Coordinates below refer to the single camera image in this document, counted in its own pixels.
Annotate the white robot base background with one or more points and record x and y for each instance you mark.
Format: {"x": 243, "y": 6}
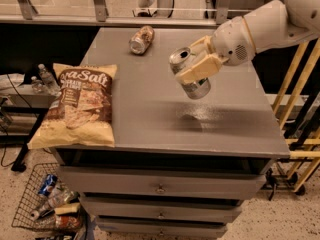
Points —
{"x": 154, "y": 8}

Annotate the sea salt chips bag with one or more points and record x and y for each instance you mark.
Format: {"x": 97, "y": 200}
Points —
{"x": 82, "y": 112}

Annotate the bottom grey drawer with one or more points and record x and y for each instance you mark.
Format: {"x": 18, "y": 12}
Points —
{"x": 161, "y": 227}

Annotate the top grey drawer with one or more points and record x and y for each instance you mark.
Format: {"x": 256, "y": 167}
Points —
{"x": 161, "y": 183}

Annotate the wire basket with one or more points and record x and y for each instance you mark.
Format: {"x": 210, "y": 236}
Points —
{"x": 30, "y": 200}

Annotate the middle grey drawer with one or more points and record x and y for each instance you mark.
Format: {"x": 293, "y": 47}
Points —
{"x": 160, "y": 210}

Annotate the yellow sponge in basket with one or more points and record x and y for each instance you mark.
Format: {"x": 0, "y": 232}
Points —
{"x": 67, "y": 208}

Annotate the small clear water bottle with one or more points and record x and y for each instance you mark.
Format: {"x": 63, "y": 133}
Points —
{"x": 37, "y": 85}

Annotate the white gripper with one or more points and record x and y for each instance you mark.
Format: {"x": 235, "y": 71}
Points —
{"x": 230, "y": 41}

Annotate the grey drawer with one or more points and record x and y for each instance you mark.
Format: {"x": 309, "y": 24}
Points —
{"x": 161, "y": 227}
{"x": 161, "y": 183}
{"x": 160, "y": 210}

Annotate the red can in basket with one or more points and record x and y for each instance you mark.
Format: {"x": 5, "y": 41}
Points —
{"x": 68, "y": 222}

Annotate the yellow wooden frame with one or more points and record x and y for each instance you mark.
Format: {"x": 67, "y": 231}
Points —
{"x": 301, "y": 148}

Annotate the brown soda can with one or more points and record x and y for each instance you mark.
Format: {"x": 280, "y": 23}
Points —
{"x": 141, "y": 40}

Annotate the grey drawer cabinet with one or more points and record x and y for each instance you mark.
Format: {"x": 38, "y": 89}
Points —
{"x": 232, "y": 130}

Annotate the green white 7up can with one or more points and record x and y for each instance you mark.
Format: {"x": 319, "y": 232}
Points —
{"x": 181, "y": 63}

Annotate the metal railing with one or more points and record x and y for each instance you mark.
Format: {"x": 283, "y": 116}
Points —
{"x": 203, "y": 13}

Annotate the black side table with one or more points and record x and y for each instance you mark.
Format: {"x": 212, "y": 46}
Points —
{"x": 24, "y": 101}

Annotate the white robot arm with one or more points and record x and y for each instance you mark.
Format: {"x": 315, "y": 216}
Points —
{"x": 277, "y": 24}

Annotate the clear plastic bottle in basket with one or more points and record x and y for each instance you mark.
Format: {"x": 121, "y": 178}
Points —
{"x": 53, "y": 202}

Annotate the blue pepsi can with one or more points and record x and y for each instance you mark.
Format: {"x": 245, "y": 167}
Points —
{"x": 48, "y": 185}

